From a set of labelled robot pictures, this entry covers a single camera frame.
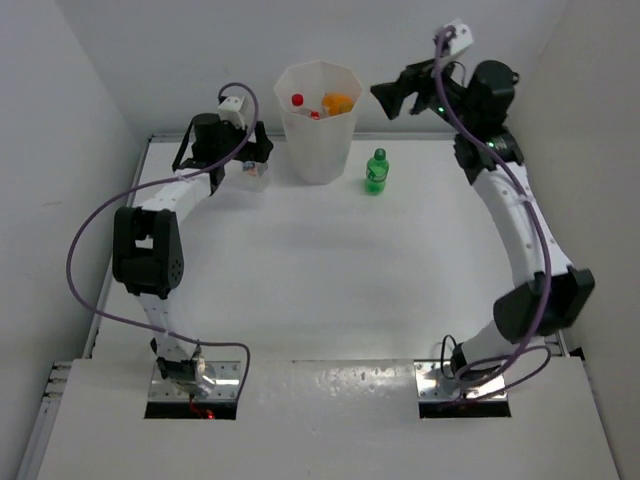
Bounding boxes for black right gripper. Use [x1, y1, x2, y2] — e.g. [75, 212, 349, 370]
[372, 50, 475, 132]

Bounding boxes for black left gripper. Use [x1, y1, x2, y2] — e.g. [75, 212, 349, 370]
[214, 116, 271, 163]

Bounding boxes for white-cap clear labelled bottle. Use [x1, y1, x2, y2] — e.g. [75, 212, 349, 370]
[241, 161, 270, 192]

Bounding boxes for orange juice bottle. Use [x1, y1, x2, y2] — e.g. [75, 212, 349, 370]
[322, 92, 354, 117]

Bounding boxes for tall red-cap red-label bottle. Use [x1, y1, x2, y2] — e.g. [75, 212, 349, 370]
[291, 93, 304, 110]

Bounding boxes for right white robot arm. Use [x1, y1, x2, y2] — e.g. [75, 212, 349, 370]
[370, 60, 595, 385]

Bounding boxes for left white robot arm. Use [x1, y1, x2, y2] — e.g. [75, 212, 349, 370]
[112, 113, 273, 394]

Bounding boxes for white plastic bin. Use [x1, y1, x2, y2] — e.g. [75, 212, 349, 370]
[274, 60, 364, 185]

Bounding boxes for green soda bottle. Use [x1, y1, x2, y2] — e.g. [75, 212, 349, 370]
[365, 148, 389, 195]

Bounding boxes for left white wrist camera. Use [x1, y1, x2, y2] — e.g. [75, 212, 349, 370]
[217, 96, 248, 130]

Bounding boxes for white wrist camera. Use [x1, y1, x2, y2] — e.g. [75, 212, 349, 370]
[434, 19, 474, 60]
[217, 96, 248, 130]

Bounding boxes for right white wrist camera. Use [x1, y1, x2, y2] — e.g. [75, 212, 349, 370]
[434, 19, 474, 60]

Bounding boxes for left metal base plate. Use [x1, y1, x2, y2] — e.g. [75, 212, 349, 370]
[148, 361, 243, 403]

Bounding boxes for metal base plate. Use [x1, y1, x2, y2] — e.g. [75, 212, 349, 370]
[414, 360, 507, 404]
[148, 361, 243, 403]

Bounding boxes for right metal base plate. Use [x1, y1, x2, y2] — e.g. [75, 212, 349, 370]
[414, 360, 507, 404]

